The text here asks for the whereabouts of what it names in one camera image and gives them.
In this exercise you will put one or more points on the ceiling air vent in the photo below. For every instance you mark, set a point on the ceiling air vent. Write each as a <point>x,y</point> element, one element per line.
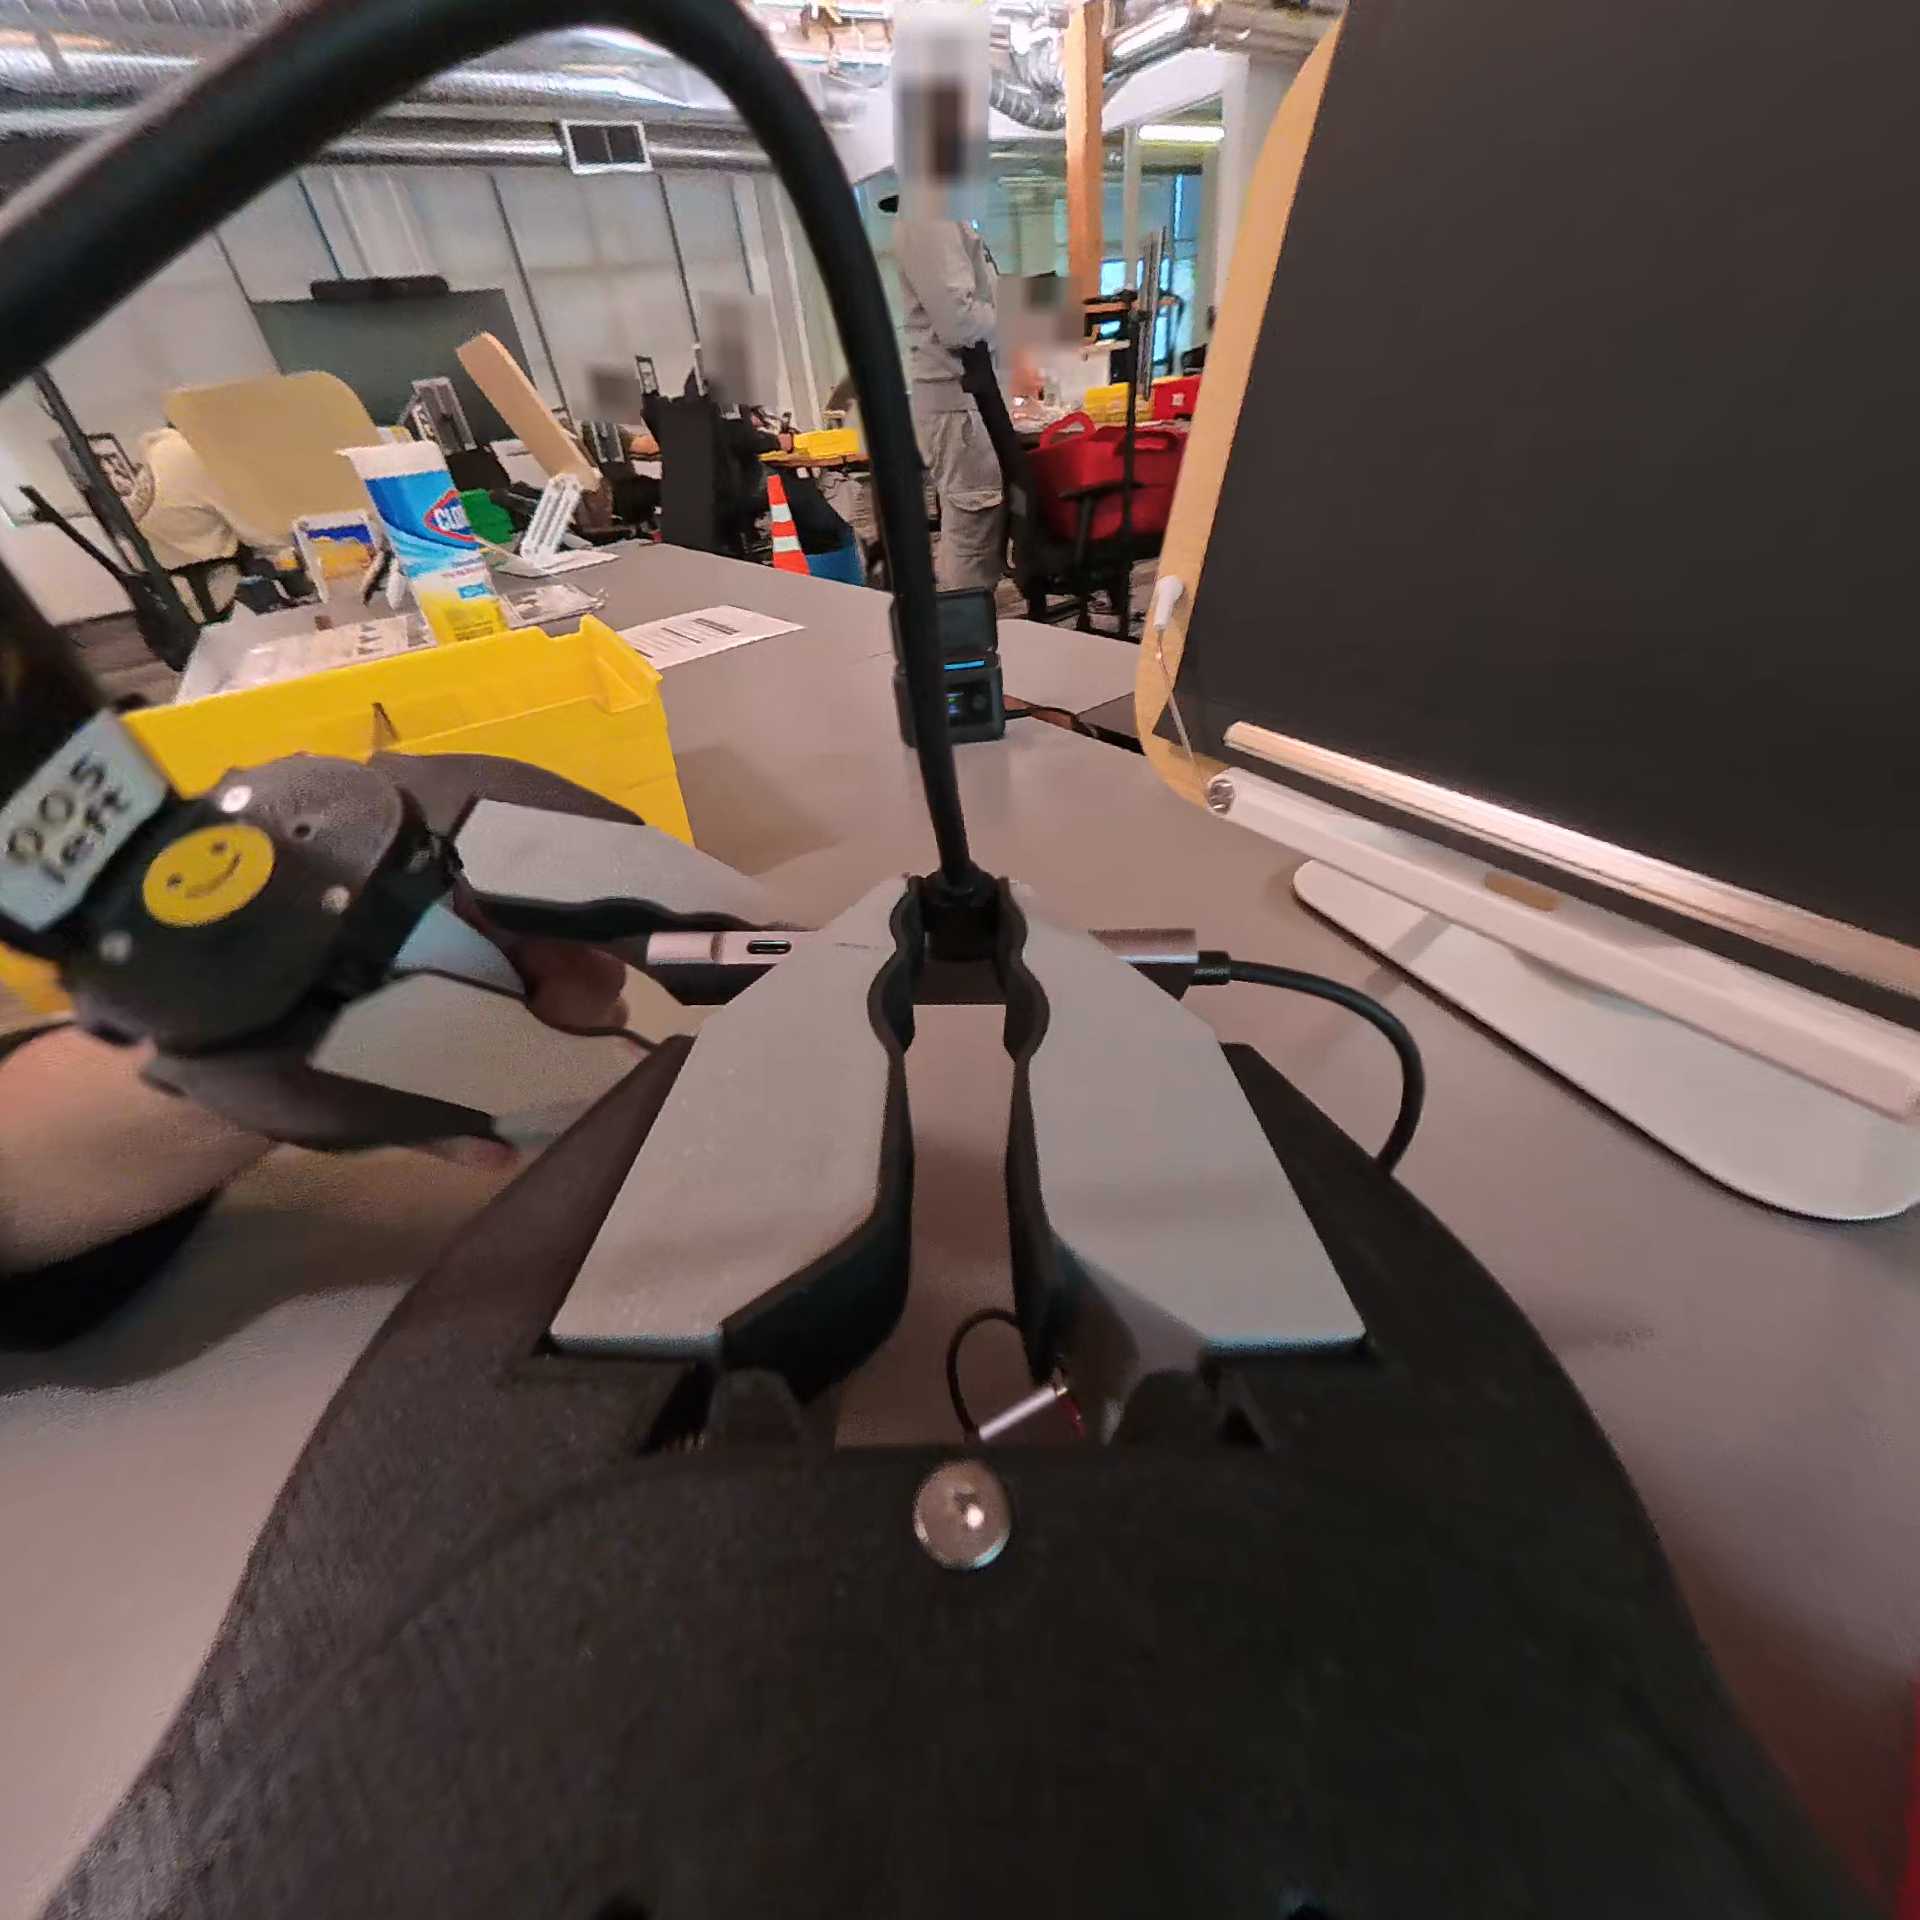
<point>603,147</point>

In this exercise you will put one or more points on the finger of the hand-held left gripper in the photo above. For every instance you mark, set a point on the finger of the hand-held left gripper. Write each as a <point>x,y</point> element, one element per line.
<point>599,863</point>
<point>451,1044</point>

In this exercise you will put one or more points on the printed paper sheet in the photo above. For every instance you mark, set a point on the printed paper sheet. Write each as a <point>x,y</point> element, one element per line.
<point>555,604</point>

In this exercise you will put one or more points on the cleaning wipes canister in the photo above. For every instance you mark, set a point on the cleaning wipes canister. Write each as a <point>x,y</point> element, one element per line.
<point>435,524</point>

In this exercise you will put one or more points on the white paper sheet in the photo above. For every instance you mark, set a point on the white paper sheet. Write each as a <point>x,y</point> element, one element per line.
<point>705,635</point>

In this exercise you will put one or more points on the red basket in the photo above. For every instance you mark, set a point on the red basket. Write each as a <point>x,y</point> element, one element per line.
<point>1108,482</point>

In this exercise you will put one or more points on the grey USB hub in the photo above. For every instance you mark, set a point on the grey USB hub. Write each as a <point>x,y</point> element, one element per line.
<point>720,950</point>

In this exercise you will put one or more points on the small blue yellow box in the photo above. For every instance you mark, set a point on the small blue yellow box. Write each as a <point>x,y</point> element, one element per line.
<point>338,553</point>

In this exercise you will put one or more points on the dark wall board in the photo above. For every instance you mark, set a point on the dark wall board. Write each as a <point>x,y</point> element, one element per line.
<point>390,340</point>

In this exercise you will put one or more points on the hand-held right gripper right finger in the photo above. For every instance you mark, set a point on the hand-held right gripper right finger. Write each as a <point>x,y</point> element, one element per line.
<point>1185,1185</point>

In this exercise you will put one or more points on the yellow plastic bin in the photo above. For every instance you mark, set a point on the yellow plastic bin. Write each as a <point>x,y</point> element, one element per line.
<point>451,705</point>

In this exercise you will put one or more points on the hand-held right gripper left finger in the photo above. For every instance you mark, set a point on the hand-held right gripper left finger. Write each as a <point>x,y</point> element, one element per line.
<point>734,1185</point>

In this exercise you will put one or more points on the tan cardboard panel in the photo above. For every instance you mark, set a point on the tan cardboard panel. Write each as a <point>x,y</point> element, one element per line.
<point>523,406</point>
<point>271,452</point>

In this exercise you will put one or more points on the dark battery charging case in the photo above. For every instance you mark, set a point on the dark battery charging case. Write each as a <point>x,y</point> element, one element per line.
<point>972,705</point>

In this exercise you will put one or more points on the orange traffic cone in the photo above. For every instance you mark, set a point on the orange traffic cone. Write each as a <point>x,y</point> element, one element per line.
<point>785,534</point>

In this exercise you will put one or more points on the wood-rimmed black monitor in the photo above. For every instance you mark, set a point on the wood-rimmed black monitor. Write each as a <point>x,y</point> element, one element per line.
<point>1576,452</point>

